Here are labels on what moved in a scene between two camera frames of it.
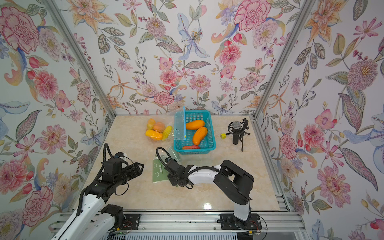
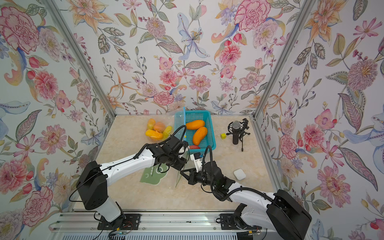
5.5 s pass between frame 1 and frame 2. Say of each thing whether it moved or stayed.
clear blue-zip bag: stayed
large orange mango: stayed
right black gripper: moved
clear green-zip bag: moved
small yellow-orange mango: stayed
